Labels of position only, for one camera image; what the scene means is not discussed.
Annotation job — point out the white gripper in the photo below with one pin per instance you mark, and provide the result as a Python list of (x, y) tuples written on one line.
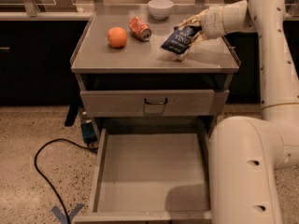
[(212, 22)]

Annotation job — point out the blue chip bag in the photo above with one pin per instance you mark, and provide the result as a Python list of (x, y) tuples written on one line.
[(181, 40)]

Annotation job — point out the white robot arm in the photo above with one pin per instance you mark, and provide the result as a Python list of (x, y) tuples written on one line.
[(243, 152)]

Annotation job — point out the grey drawer cabinet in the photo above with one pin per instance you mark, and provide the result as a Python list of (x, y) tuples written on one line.
[(145, 66)]

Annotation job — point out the closed top drawer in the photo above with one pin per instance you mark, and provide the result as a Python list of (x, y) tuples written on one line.
[(177, 103)]

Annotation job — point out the open middle drawer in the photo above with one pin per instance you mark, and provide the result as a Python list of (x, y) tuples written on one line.
[(149, 178)]

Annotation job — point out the dark back counter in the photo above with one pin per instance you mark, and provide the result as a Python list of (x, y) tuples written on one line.
[(35, 63)]

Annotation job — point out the white bowl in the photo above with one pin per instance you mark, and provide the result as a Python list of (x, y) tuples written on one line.
[(160, 9)]

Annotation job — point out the orange soda can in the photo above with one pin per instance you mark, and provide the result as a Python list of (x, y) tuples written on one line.
[(140, 29)]

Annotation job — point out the orange fruit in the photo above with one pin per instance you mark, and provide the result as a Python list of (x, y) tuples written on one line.
[(117, 37)]

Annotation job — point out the blue power box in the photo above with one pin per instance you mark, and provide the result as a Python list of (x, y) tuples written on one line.
[(88, 133)]

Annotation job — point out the blue tape cross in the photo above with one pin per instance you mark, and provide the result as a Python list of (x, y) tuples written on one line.
[(66, 218)]

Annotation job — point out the black drawer handle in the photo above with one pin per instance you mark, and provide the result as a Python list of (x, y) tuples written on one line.
[(147, 102)]

